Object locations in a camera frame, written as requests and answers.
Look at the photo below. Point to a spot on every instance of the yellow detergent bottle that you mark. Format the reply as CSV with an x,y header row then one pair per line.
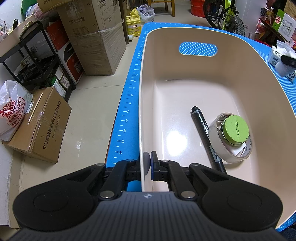
x,y
134,25

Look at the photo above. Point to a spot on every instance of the blue silicone mat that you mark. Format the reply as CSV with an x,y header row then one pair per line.
x,y
129,111

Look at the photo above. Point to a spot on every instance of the orange drink bottle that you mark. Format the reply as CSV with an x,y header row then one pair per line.
x,y
270,15

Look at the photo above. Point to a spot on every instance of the green and white box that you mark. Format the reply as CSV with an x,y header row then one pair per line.
x,y
284,23

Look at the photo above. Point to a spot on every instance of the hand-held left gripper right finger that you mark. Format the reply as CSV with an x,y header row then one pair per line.
x,y
154,165

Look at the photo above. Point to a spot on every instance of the dark wooden side table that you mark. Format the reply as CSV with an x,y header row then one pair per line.
x,y
270,34

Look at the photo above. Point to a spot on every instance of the clear blue plastic bag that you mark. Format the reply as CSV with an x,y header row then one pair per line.
x,y
146,12

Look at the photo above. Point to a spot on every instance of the green round lid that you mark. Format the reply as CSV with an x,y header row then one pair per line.
x,y
235,129

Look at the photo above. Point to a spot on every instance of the red and white appliance box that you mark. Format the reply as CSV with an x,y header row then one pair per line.
x,y
69,55

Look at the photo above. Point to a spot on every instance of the white tape roll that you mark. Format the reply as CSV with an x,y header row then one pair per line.
x,y
217,144

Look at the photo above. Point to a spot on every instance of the green bag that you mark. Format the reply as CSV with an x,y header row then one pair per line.
x,y
29,5

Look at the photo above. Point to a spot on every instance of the plastic-wrapped cardboard box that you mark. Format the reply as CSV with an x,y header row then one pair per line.
x,y
101,53

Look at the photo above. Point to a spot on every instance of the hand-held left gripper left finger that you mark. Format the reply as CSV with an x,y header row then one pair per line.
x,y
131,169

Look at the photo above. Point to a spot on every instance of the wooden chair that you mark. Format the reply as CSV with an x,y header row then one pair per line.
x,y
170,5

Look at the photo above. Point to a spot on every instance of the flat brown cardboard box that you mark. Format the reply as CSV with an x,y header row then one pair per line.
x,y
44,125

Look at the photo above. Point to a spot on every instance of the beige plastic storage bin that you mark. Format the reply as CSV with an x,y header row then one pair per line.
x,y
185,92

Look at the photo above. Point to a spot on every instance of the white tissue pack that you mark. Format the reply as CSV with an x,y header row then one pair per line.
x,y
277,58

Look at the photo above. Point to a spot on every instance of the shallow cardboard tray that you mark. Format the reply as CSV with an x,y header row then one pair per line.
x,y
16,31

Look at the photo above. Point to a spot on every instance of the black metal cart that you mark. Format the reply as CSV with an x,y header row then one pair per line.
x,y
30,62

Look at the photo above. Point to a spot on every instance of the black and green bicycle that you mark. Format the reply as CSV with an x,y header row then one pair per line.
x,y
229,18

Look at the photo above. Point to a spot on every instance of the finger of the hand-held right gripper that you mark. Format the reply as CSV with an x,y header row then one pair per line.
x,y
289,60

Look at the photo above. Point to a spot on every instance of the large printed cardboard box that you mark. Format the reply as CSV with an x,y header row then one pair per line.
x,y
92,14

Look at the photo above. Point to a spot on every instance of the black marker pen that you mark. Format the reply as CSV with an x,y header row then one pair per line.
x,y
201,125

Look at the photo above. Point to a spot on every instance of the red bucket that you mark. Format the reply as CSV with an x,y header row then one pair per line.
x,y
198,8

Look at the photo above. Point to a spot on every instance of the white plastic bag red print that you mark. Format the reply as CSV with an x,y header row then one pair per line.
x,y
11,109

